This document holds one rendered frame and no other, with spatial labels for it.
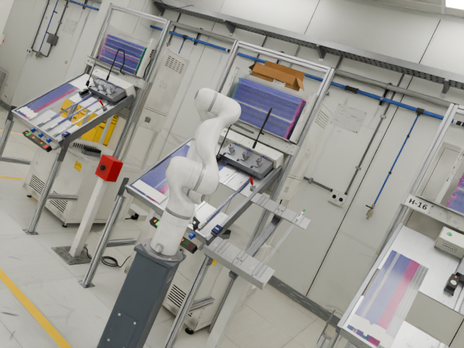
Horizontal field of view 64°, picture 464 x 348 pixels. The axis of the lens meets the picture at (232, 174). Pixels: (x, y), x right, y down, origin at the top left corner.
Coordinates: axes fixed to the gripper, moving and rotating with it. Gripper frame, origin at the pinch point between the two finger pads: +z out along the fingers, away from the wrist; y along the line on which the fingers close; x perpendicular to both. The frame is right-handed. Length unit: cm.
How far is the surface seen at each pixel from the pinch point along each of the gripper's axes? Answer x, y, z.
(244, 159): 60, -10, 3
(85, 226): -20, -94, 53
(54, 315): -71, -40, 37
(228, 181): 43.3, -9.9, 9.9
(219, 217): 18.8, 3.6, 10.2
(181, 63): 130, -135, 4
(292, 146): 82, 11, -2
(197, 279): -12.4, 12.7, 26.1
